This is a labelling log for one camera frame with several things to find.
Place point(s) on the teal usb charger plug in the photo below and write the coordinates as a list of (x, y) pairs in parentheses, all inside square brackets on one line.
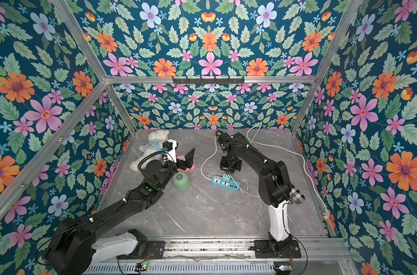
[(226, 179)]

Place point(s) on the plaid glasses case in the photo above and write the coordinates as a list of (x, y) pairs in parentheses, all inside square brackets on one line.
[(296, 196)]

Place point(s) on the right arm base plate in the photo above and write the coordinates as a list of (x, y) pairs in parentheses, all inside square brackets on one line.
[(269, 249)]

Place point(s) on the white teddy bear blue shirt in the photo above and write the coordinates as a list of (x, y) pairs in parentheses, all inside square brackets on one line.
[(155, 141)]

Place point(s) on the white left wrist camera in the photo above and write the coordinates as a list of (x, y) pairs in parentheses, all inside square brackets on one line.
[(169, 147)]

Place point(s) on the teal power strip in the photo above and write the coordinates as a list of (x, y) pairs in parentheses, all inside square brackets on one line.
[(217, 182)]

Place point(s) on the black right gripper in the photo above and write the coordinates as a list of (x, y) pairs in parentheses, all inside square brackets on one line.
[(229, 162)]

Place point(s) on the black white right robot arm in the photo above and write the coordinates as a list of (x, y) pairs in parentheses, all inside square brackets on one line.
[(274, 184)]

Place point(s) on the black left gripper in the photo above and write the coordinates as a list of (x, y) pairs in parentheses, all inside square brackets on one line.
[(186, 164)]

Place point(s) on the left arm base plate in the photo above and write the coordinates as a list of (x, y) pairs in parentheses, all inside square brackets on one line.
[(152, 250)]

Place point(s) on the green round meat grinder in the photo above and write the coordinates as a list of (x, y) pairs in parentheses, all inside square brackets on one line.
[(181, 181)]

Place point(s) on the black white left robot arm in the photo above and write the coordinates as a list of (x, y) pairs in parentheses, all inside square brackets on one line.
[(78, 244)]

